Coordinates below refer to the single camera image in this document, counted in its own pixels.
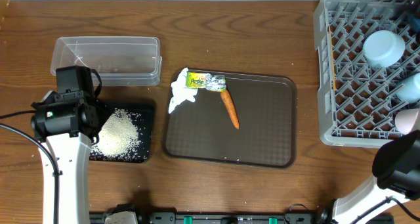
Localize white cup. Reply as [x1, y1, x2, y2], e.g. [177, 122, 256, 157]
[394, 108, 419, 135]

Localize orange carrot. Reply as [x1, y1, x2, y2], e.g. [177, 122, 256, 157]
[220, 90, 240, 129]

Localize foil snack wrapper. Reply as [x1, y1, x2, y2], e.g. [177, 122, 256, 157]
[186, 71, 226, 92]

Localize light blue cup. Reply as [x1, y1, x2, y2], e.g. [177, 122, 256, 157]
[396, 73, 420, 104]

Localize dark blue plate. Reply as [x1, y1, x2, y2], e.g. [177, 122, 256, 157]
[408, 13, 420, 33]

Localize black waste tray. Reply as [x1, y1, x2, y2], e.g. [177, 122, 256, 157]
[89, 102, 154, 164]

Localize crumpled white napkin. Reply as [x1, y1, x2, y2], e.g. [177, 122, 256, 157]
[168, 68, 198, 114]

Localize pile of rice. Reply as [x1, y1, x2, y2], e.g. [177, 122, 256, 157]
[91, 108, 142, 160]

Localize light blue bowl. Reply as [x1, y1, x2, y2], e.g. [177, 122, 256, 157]
[362, 30, 405, 68]

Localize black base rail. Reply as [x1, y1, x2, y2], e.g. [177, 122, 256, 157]
[88, 212, 394, 224]

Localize grey dishwasher rack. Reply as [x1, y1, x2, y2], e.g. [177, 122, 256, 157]
[313, 0, 419, 148]

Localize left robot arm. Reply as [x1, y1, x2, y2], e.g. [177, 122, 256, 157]
[31, 89, 103, 223]

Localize brown serving tray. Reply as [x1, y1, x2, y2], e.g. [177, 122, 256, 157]
[162, 72, 297, 168]

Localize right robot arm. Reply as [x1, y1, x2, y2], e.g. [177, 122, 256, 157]
[330, 130, 419, 223]

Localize wooden chopstick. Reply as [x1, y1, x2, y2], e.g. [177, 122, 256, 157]
[328, 25, 337, 91]

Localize clear plastic bin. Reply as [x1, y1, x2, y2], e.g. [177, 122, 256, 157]
[51, 36, 162, 87]

